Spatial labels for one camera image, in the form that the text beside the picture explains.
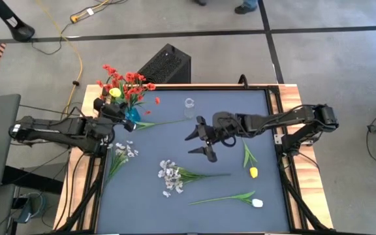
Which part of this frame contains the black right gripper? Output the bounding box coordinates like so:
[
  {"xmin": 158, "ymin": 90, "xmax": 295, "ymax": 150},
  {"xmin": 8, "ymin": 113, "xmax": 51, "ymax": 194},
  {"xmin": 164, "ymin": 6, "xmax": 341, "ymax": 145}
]
[{"xmin": 184, "ymin": 111, "xmax": 241, "ymax": 163}]

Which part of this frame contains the blue cable bundle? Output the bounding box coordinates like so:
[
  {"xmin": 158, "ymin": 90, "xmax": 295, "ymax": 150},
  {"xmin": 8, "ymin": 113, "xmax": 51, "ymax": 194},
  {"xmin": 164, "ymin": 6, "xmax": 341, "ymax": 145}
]
[{"xmin": 14, "ymin": 191, "xmax": 48, "ymax": 225}]

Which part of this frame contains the black stand base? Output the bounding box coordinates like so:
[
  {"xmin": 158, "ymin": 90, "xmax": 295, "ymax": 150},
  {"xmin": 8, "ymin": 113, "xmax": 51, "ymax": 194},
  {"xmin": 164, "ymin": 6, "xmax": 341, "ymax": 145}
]
[{"xmin": 0, "ymin": 0, "xmax": 36, "ymax": 43}]

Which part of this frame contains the grey side table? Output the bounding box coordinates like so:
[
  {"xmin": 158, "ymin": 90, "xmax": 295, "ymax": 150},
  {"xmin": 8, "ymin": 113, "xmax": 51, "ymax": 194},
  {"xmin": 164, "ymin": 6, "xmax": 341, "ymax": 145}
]
[{"xmin": 0, "ymin": 93, "xmax": 22, "ymax": 192}]

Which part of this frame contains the blue glass vase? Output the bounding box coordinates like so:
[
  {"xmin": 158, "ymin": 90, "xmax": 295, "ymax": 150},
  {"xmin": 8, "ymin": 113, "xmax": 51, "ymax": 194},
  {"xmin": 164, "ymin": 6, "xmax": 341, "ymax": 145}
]
[{"xmin": 125, "ymin": 107, "xmax": 142, "ymax": 123}]

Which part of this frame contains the white artificial tulip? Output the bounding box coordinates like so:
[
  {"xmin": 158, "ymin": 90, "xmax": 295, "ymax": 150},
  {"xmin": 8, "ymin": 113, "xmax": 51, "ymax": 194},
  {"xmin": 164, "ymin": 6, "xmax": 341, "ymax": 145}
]
[
  {"xmin": 188, "ymin": 190, "xmax": 264, "ymax": 209},
  {"xmin": 134, "ymin": 117, "xmax": 191, "ymax": 131}
]

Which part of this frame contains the small white flower bunch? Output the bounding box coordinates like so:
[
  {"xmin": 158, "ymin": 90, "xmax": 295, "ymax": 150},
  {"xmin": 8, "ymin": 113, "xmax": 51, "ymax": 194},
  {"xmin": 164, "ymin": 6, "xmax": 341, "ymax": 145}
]
[{"xmin": 102, "ymin": 138, "xmax": 140, "ymax": 187}]

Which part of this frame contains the red artificial flower bunch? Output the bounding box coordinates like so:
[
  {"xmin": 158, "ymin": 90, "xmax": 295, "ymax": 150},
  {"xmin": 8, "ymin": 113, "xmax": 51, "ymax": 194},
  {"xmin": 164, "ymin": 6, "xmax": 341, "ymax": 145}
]
[
  {"xmin": 96, "ymin": 64, "xmax": 124, "ymax": 99},
  {"xmin": 122, "ymin": 71, "xmax": 161, "ymax": 116}
]

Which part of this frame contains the yellow floor cable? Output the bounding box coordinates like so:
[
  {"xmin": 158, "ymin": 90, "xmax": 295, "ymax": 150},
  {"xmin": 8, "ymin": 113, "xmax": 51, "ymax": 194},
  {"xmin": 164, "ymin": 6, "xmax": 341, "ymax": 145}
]
[{"xmin": 35, "ymin": 0, "xmax": 84, "ymax": 114}]

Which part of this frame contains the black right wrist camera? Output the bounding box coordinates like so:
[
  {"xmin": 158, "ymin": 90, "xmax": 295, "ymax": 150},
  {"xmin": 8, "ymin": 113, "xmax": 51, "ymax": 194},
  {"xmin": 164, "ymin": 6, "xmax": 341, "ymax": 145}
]
[{"xmin": 212, "ymin": 112, "xmax": 232, "ymax": 130}]

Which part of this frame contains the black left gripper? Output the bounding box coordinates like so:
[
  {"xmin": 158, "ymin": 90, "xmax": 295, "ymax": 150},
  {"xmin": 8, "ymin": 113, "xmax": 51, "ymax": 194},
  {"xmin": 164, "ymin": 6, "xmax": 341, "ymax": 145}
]
[{"xmin": 93, "ymin": 97, "xmax": 136, "ymax": 134}]

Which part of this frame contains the clear cut-glass vase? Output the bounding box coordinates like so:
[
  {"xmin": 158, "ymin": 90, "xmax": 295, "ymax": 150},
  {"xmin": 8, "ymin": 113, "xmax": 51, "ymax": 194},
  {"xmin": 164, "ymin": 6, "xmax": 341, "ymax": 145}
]
[{"xmin": 183, "ymin": 97, "xmax": 196, "ymax": 119}]

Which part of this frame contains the yellow extension plug cable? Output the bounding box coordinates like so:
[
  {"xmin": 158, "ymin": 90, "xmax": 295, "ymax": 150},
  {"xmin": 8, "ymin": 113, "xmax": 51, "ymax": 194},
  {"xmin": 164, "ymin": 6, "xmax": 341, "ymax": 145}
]
[{"xmin": 69, "ymin": 0, "xmax": 111, "ymax": 24}]

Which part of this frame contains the person's shoe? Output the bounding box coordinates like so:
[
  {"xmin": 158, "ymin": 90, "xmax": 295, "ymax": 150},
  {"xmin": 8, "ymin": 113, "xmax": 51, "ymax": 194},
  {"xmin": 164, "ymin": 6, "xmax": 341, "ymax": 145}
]
[{"xmin": 234, "ymin": 0, "xmax": 259, "ymax": 15}]

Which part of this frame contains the yellow artificial tulip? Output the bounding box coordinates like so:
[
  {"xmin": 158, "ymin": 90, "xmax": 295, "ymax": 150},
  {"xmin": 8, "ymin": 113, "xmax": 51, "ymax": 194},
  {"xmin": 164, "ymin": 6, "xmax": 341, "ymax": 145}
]
[
  {"xmin": 242, "ymin": 139, "xmax": 260, "ymax": 180},
  {"xmin": 108, "ymin": 87, "xmax": 123, "ymax": 99}
]

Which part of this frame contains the large white flower bunch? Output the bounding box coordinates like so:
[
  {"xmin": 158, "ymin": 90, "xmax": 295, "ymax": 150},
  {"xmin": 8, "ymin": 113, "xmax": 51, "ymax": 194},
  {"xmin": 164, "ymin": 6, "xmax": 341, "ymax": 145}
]
[{"xmin": 157, "ymin": 159, "xmax": 232, "ymax": 199}]

